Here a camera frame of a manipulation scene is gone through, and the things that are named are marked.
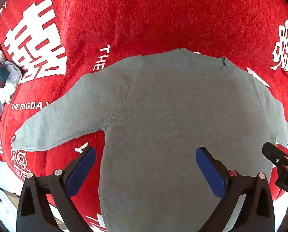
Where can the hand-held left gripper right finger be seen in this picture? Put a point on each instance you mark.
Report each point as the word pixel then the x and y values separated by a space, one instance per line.
pixel 210 171

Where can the red printed blanket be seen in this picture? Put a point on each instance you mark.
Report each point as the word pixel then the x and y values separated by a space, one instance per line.
pixel 158 17

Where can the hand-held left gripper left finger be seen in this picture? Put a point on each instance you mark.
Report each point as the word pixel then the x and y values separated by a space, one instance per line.
pixel 82 171

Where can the grey sweater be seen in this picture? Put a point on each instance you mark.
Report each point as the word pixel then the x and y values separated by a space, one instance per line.
pixel 182 116

